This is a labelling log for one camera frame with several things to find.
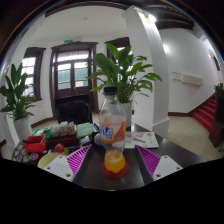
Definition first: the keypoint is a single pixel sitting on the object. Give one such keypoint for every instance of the dark box of small packets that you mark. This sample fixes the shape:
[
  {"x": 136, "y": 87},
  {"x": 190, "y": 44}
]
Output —
[{"x": 63, "y": 133}]

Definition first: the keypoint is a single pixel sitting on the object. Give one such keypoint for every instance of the dark framed window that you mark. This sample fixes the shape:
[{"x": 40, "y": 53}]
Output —
[
  {"x": 31, "y": 66},
  {"x": 115, "y": 43}
]

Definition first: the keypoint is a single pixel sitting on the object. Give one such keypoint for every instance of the orange soda plastic bottle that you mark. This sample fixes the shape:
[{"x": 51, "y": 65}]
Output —
[{"x": 112, "y": 130}]

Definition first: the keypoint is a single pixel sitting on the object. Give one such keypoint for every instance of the red plastic basket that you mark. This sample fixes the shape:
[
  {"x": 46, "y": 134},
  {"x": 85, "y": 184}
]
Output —
[{"x": 35, "y": 145}]

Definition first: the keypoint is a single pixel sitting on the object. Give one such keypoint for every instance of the printed paper brochure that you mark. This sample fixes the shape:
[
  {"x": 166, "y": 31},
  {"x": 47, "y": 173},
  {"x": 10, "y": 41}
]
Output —
[{"x": 143, "y": 140}]

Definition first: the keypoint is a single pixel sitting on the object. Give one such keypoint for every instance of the black chair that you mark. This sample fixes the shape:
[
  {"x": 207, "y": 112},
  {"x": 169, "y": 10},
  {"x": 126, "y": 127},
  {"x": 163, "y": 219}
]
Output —
[{"x": 73, "y": 111}]

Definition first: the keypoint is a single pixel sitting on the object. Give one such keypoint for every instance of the red carpeted staircase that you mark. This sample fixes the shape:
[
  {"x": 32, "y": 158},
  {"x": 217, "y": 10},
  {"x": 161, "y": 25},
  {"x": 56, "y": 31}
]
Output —
[{"x": 205, "y": 115}]

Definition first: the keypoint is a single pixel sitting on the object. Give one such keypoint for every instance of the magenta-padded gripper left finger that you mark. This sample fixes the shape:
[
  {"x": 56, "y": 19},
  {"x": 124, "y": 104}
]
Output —
[{"x": 61, "y": 166}]

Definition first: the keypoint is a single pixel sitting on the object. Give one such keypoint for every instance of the potted plant in white pot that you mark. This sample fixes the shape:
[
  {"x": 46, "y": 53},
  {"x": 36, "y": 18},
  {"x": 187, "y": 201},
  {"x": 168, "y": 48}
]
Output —
[
  {"x": 125, "y": 73},
  {"x": 15, "y": 96}
]

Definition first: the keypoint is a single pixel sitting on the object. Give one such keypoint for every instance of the green white pack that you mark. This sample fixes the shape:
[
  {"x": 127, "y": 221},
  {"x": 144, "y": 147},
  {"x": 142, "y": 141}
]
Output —
[{"x": 41, "y": 132}]

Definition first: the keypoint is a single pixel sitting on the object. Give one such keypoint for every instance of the dark wooden double door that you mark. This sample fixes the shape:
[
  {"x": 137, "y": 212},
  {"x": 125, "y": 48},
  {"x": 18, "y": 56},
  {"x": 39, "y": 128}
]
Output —
[{"x": 71, "y": 73}]

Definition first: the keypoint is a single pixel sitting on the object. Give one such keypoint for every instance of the pale yellow cup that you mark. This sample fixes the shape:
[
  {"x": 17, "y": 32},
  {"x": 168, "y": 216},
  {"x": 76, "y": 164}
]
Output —
[{"x": 48, "y": 160}]

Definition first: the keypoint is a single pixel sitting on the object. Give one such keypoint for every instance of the white wall heater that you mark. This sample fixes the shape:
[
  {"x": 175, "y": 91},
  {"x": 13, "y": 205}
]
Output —
[{"x": 188, "y": 79}]

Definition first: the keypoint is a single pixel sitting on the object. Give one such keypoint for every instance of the green exit sign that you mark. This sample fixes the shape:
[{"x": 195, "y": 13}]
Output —
[{"x": 68, "y": 41}]

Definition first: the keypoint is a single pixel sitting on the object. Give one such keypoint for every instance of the flat round red coaster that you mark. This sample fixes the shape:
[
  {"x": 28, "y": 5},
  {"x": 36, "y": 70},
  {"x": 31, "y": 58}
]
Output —
[{"x": 108, "y": 174}]

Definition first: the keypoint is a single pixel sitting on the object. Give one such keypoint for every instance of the small red round object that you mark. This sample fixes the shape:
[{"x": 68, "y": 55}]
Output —
[{"x": 59, "y": 148}]

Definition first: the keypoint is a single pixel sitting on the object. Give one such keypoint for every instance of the round printed sticker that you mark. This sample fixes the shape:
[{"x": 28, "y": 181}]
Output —
[
  {"x": 26, "y": 158},
  {"x": 34, "y": 156},
  {"x": 19, "y": 159}
]

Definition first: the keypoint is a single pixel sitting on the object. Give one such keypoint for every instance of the green folded cloth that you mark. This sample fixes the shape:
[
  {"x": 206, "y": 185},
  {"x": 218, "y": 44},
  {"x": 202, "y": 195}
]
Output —
[{"x": 85, "y": 130}]

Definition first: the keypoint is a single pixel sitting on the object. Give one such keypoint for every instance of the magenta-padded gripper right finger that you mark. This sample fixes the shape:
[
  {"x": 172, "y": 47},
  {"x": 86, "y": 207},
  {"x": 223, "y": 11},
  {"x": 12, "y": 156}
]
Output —
[{"x": 165, "y": 166}]

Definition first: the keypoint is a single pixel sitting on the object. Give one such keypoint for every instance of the small grey round object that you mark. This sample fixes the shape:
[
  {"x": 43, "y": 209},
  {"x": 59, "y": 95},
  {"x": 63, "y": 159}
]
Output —
[{"x": 97, "y": 140}]

